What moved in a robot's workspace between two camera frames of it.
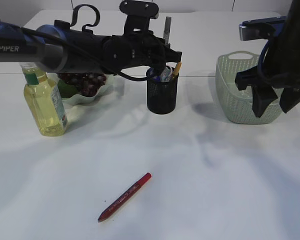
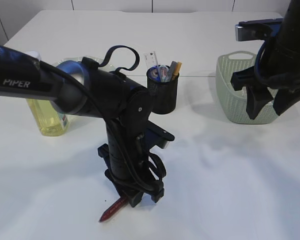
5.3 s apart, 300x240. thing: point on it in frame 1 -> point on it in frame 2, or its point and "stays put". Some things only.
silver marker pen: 167,30 -> 173,65
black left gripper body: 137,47 -> 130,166
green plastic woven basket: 238,104 stays put
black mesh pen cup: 161,96 stays put
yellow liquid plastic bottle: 45,101 stays put
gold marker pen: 177,69 stays put
